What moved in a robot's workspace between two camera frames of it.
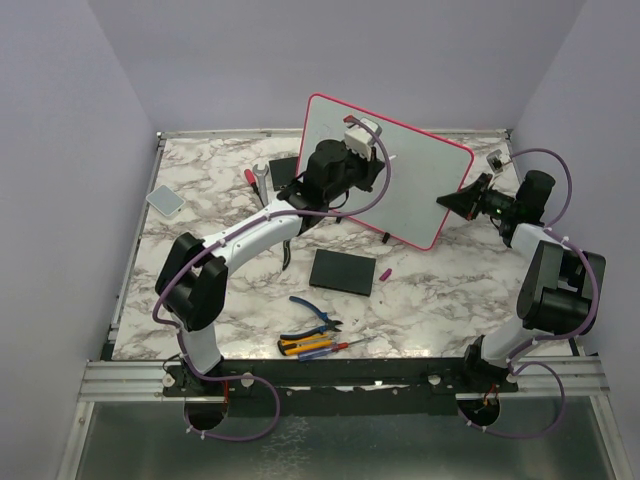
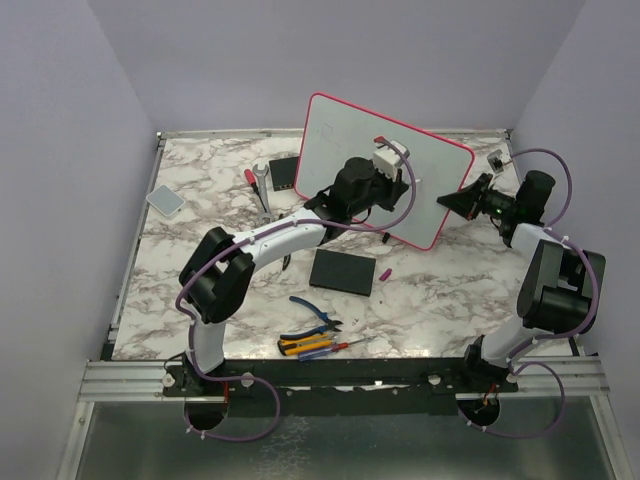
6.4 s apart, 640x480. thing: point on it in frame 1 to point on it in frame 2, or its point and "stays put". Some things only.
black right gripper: [466, 202] stays put
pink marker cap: [385, 275] stays put
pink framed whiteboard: [428, 172] stays put
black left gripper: [370, 170] to [394, 189]
